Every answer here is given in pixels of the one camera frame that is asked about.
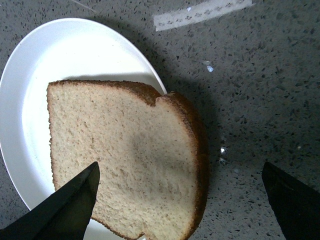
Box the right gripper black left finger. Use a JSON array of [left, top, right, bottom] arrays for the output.
[[0, 162, 100, 240]]

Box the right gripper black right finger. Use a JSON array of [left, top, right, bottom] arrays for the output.
[[261, 162, 320, 240]]

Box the brown bread slice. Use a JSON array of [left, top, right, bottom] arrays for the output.
[[46, 80, 210, 240]]

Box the white plate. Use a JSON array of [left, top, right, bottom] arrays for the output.
[[0, 17, 168, 240]]

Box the clear tape strip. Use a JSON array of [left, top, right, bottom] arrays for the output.
[[153, 0, 255, 32]]

